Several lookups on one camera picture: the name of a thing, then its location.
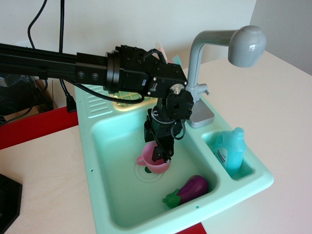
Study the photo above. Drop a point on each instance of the black bag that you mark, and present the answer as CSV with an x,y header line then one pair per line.
x,y
20,92

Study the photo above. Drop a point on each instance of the blue detergent bottle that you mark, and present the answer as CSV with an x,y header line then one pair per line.
x,y
229,148

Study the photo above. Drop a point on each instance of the pink plastic cup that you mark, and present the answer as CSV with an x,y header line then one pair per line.
x,y
159,166

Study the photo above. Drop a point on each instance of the mint green toy sink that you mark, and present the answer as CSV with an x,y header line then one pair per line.
x,y
127,199

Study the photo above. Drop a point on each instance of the red board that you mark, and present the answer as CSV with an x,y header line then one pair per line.
x,y
36,126

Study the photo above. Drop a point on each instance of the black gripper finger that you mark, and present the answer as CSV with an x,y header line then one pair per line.
x,y
168,157
157,156

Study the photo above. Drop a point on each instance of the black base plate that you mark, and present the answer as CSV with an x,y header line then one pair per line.
x,y
10,202

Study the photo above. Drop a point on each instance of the teal plastic fork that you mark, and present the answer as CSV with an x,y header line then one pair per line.
x,y
176,60

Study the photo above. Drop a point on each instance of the grey toy faucet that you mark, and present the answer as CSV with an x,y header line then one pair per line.
x,y
245,47

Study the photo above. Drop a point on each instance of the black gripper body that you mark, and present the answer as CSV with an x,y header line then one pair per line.
x,y
163,132

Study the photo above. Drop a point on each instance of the purple toy eggplant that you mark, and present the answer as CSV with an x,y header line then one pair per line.
x,y
195,187

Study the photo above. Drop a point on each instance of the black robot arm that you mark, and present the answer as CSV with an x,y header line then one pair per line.
x,y
127,69

